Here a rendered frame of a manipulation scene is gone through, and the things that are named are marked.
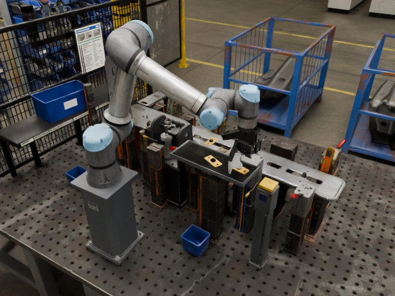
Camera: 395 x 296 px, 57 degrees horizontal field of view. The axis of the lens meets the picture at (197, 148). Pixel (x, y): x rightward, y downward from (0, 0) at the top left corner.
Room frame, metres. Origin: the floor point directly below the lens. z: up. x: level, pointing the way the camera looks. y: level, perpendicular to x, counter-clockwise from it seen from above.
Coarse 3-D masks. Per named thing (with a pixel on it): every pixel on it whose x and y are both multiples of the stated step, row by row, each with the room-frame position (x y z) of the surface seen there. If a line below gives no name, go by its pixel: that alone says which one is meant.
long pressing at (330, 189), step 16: (144, 112) 2.03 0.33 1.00; (160, 112) 2.03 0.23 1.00; (192, 128) 1.84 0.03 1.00; (224, 144) 1.66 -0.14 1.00; (272, 160) 1.51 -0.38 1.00; (288, 160) 1.51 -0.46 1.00; (272, 176) 1.38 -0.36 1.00; (288, 176) 1.38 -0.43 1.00; (320, 176) 1.38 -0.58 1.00; (320, 192) 1.27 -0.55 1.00; (336, 192) 1.27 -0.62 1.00
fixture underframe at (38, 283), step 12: (0, 252) 1.59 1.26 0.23; (24, 252) 1.33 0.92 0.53; (0, 264) 1.53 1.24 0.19; (12, 264) 1.49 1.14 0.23; (36, 264) 1.30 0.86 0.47; (48, 264) 1.35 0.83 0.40; (24, 276) 1.41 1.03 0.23; (36, 276) 1.31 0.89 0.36; (48, 276) 1.33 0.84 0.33; (60, 276) 1.41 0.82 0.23; (36, 288) 1.36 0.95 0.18; (48, 288) 1.31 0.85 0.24
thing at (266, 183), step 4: (264, 180) 1.15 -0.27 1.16; (268, 180) 1.15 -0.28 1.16; (272, 180) 1.15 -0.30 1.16; (260, 184) 1.12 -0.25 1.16; (264, 184) 1.12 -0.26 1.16; (268, 184) 1.12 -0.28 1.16; (272, 184) 1.12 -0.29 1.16; (276, 184) 1.13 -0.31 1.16; (264, 188) 1.11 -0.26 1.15; (268, 188) 1.10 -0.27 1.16; (272, 188) 1.10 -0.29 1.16
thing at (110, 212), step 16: (80, 176) 1.25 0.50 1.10; (128, 176) 1.25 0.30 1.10; (96, 192) 1.15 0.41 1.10; (112, 192) 1.15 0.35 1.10; (128, 192) 1.23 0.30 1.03; (96, 208) 1.16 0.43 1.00; (112, 208) 1.15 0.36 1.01; (128, 208) 1.22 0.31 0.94; (96, 224) 1.17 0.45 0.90; (112, 224) 1.14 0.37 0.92; (128, 224) 1.21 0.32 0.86; (96, 240) 1.18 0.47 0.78; (112, 240) 1.14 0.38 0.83; (128, 240) 1.19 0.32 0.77; (112, 256) 1.14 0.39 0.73
